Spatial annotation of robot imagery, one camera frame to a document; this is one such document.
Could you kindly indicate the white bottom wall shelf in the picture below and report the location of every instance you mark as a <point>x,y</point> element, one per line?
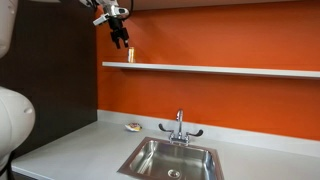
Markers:
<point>216,70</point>

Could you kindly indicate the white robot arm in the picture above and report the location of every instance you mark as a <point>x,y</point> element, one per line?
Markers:
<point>17,114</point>

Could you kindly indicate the chrome faucet with black handles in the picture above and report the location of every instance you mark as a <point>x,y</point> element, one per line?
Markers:
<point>180,137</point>

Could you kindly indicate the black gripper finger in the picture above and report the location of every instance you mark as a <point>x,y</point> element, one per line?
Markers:
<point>116,41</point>
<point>126,42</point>

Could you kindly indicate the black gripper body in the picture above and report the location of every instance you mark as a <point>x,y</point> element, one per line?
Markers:
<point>118,31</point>

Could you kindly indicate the dark wood cabinet panel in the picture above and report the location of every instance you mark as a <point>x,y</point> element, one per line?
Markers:
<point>52,61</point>

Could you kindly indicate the orange soda can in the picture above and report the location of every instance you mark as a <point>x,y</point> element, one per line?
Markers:
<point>131,54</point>

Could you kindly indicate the stainless steel sink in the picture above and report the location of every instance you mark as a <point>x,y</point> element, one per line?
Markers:
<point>156,159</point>

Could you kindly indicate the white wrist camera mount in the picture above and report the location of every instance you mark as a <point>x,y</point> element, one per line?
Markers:
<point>102,19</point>

